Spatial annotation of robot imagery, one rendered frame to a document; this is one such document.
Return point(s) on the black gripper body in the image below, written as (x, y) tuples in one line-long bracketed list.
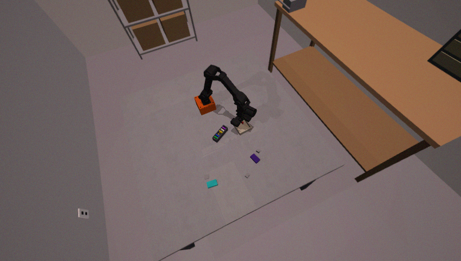
[(236, 121)]

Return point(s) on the teal rectangular block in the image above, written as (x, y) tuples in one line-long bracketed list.
[(212, 183)]

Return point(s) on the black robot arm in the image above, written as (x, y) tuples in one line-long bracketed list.
[(239, 97)]

